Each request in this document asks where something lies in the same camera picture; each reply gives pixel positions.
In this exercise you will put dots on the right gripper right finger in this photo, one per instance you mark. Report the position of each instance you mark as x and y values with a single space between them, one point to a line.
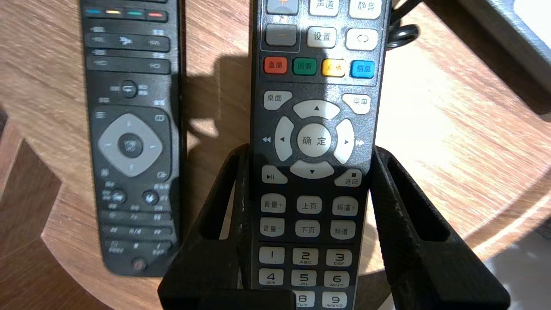
439 275

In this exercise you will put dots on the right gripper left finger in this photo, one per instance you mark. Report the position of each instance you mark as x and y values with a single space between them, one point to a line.
193 267

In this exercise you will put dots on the black Philips remote control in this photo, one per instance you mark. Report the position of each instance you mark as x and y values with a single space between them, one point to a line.
133 181

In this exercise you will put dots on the black remote with grey buttons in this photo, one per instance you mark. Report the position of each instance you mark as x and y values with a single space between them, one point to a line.
316 189

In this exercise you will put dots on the round wooden bedside table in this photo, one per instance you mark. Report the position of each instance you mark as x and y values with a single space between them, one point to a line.
430 129

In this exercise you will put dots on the black and white desk telephone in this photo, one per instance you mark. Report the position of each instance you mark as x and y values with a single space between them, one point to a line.
516 26

